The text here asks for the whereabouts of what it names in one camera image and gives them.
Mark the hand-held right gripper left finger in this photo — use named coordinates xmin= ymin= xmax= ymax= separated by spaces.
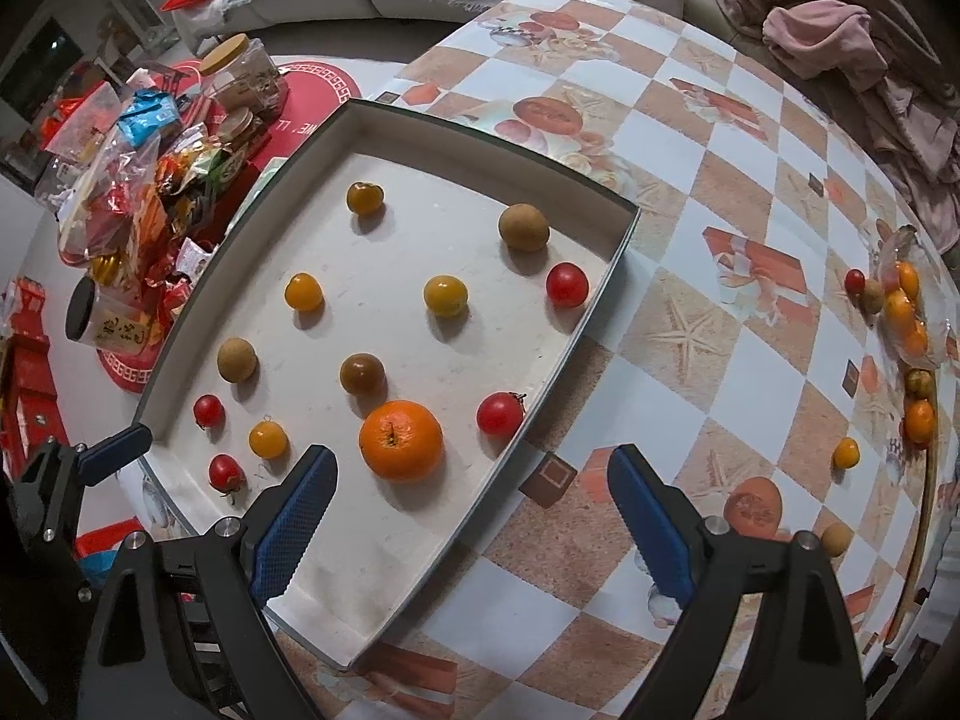
xmin=75 ymin=444 xmax=338 ymax=720

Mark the blue snack packet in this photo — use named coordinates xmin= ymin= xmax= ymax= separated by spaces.
xmin=116 ymin=90 xmax=185 ymax=147

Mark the red round mat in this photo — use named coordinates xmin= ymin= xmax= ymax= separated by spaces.
xmin=247 ymin=56 xmax=365 ymax=166
xmin=94 ymin=337 xmax=170 ymax=395

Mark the clear plastic bag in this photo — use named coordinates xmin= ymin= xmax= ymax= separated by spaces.
xmin=874 ymin=229 xmax=950 ymax=368

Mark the small glass jar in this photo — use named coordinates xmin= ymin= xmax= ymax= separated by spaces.
xmin=214 ymin=109 xmax=275 ymax=155

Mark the pink blanket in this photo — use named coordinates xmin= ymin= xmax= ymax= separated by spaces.
xmin=679 ymin=0 xmax=960 ymax=256

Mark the large orange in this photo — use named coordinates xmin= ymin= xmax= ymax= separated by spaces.
xmin=358 ymin=399 xmax=445 ymax=483

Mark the black lid jar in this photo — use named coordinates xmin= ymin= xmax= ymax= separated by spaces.
xmin=64 ymin=277 xmax=162 ymax=353

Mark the pile of snack packets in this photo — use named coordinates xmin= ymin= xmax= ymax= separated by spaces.
xmin=37 ymin=67 xmax=248 ymax=301

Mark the white shallow tray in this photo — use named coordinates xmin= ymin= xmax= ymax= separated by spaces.
xmin=133 ymin=97 xmax=642 ymax=672

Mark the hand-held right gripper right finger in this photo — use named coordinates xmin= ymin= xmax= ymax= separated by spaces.
xmin=607 ymin=444 xmax=871 ymax=720

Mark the red box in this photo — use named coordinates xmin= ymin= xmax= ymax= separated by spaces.
xmin=0 ymin=277 xmax=72 ymax=466

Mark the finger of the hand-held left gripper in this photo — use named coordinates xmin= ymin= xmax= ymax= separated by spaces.
xmin=11 ymin=425 xmax=153 ymax=578

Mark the checkered plastic tablecloth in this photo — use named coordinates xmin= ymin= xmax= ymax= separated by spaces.
xmin=142 ymin=0 xmax=946 ymax=720

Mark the clear jar with wooden lid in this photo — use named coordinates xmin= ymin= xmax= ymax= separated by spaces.
xmin=196 ymin=34 xmax=286 ymax=117

